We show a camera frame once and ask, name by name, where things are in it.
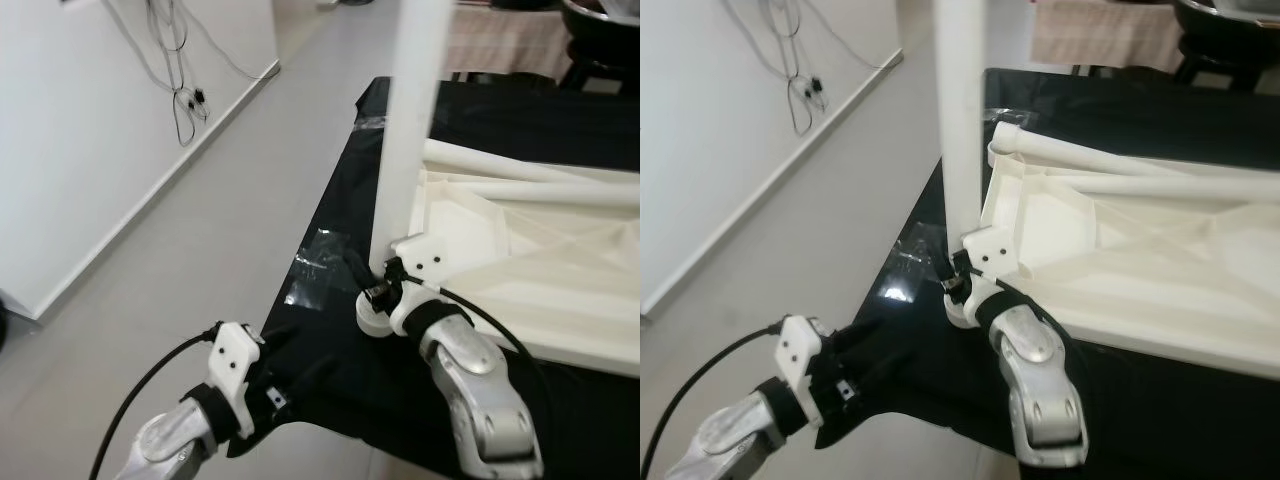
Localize clear tape strip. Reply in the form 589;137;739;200
880;225;946;301
285;228;346;306

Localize white plastic table leg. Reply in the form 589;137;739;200
932;0;991;246
368;0;456;276
988;120;1280;179
425;140;641;191
1070;172;1280;201
465;180;641;209

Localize cream plastic table top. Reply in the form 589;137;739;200
355;140;641;379
945;120;1280;381

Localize beige cloth covered side table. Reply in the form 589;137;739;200
445;5;576;81
1030;0;1186;73

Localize black round stool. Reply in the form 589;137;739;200
1175;50;1280;91
565;55;641;91

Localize black tablecloth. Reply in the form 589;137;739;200
225;75;641;480
815;67;1280;480

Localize black wall cable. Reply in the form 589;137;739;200
100;0;281;149
725;0;901;136

